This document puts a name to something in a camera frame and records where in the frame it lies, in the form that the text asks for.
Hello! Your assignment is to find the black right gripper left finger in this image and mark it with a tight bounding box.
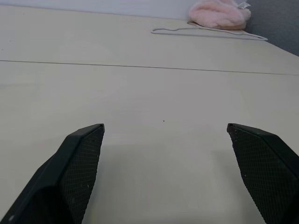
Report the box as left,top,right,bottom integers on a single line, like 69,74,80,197
0,123,105,224

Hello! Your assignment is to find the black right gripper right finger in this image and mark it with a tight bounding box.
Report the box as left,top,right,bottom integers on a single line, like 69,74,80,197
227,123,299,224

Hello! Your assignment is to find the pink fluffy cloth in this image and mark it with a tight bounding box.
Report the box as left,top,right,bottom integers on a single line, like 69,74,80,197
188,0,252,31

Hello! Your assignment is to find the white wire clothes hanger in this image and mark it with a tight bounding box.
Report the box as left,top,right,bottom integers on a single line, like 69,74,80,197
150,20,269,42

